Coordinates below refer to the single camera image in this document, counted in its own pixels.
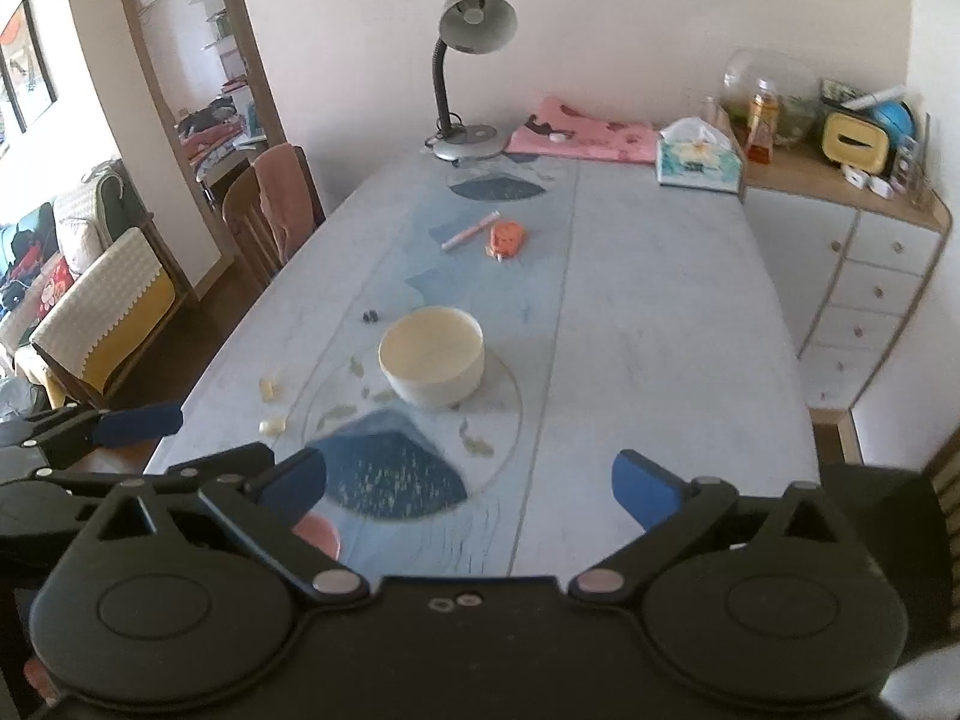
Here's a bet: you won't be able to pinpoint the yellow box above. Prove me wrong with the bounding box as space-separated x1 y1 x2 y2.
820 111 890 170

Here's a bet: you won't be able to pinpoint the pink towel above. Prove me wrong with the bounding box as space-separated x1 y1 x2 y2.
253 142 316 263

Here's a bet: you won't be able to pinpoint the cream round bowl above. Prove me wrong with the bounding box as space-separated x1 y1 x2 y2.
377 306 487 410

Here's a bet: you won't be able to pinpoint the blue printed table mat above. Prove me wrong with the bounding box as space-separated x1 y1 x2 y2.
300 148 582 578

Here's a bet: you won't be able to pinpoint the grey desk lamp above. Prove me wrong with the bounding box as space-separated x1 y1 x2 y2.
424 0 520 164

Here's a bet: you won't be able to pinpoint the beige sofa with cushions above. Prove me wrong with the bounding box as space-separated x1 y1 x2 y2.
0 161 151 361

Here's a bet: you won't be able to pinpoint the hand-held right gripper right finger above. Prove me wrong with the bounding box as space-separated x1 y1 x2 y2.
568 448 848 601

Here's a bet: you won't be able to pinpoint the blue globe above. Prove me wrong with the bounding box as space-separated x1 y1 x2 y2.
870 101 917 147

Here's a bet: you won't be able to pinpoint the yellow armchair with lace cover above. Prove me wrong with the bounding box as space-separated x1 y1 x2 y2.
30 227 192 410

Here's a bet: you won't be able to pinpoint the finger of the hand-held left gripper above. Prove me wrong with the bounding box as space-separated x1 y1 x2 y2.
0 401 185 470
0 442 276 500

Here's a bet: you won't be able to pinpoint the clear acrylic holder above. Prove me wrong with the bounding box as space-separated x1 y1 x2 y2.
889 112 935 207

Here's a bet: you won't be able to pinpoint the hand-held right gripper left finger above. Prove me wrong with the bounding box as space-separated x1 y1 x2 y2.
97 448 370 602

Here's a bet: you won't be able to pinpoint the white cabinet with wooden top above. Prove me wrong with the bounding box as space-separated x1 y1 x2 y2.
739 142 955 428

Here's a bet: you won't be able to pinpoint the pink printed cloth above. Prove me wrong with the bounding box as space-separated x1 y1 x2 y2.
504 96 662 164

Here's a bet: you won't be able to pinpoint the small white gadgets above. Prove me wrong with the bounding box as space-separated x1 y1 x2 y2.
840 163 895 200

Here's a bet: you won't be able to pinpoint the black framed wall picture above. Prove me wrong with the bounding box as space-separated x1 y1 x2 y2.
0 0 59 134

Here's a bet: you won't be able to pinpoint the pink divided plate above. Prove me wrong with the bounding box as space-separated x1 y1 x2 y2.
292 514 342 562

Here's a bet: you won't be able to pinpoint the wooden door frame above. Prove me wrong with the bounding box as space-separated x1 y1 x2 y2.
109 0 297 301

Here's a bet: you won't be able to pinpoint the pink pen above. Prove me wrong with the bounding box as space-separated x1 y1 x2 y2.
440 210 501 254

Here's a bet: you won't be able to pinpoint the tissue box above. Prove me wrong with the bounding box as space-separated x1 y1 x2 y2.
656 118 745 194

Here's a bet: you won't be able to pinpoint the bottle with orange drink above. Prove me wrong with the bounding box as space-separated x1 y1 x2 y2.
744 79 781 164

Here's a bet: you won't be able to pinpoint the glass jar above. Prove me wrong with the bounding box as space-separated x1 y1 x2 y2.
721 49 820 149

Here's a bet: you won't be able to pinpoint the wooden chair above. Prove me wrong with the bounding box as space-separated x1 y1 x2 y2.
924 444 960 563
221 144 327 293

